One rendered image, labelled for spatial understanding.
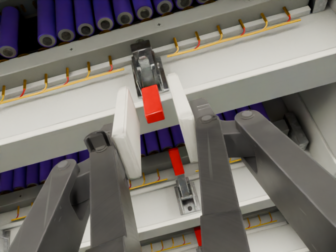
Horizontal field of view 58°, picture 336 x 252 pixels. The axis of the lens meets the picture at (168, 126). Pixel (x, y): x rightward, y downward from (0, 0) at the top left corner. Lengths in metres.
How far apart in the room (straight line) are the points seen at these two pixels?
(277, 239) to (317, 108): 0.29
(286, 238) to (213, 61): 0.41
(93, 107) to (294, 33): 0.19
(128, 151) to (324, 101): 0.27
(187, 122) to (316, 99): 0.27
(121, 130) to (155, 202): 0.28
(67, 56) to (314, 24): 0.22
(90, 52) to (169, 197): 0.23
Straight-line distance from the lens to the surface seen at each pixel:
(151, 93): 0.22
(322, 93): 0.39
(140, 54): 0.25
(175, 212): 0.42
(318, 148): 0.43
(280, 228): 0.62
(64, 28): 0.33
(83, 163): 0.16
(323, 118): 0.40
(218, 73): 0.27
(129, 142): 0.16
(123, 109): 0.18
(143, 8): 0.32
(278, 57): 0.28
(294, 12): 0.32
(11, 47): 0.35
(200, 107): 0.17
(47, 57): 0.30
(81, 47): 0.29
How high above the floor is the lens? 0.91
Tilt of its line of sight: 43 degrees down
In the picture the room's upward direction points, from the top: 17 degrees counter-clockwise
